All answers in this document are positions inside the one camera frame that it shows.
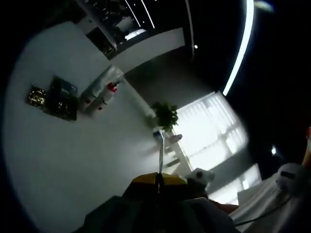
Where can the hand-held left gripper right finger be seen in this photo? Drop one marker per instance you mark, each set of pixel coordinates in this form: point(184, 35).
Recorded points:
point(175, 191)

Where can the white skincare tube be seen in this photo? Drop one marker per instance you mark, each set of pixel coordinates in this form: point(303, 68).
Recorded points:
point(102, 77)

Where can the small pale bottle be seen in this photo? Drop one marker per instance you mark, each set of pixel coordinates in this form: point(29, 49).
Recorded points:
point(176, 138)

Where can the potted green plant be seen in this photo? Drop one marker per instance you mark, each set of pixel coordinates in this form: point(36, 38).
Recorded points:
point(165, 116)

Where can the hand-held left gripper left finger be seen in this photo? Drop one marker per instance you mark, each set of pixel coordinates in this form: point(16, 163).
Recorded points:
point(143, 191)

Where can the thin white blue sachet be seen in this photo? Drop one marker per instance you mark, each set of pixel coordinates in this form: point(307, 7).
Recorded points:
point(160, 155)

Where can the gold foil sachet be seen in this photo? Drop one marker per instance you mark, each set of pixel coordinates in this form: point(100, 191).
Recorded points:
point(36, 97)

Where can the window with blinds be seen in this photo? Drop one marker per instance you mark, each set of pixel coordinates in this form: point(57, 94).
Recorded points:
point(211, 128)

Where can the green black packet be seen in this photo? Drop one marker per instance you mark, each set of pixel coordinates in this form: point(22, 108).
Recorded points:
point(62, 99)

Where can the person's head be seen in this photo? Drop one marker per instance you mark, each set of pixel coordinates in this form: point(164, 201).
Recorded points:
point(308, 150)

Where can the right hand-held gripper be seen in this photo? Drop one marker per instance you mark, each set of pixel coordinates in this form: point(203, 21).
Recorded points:
point(206, 179)

